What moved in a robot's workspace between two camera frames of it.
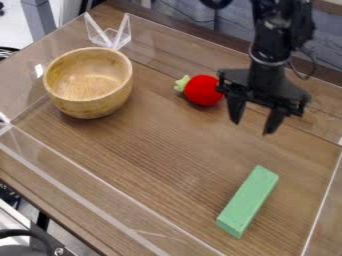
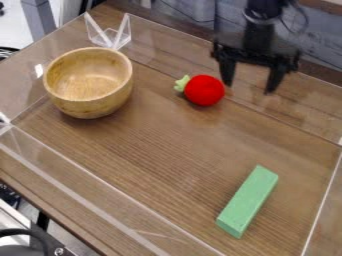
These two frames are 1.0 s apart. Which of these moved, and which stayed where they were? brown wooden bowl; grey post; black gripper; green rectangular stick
Moved: black gripper
Stayed: green rectangular stick; grey post; brown wooden bowl
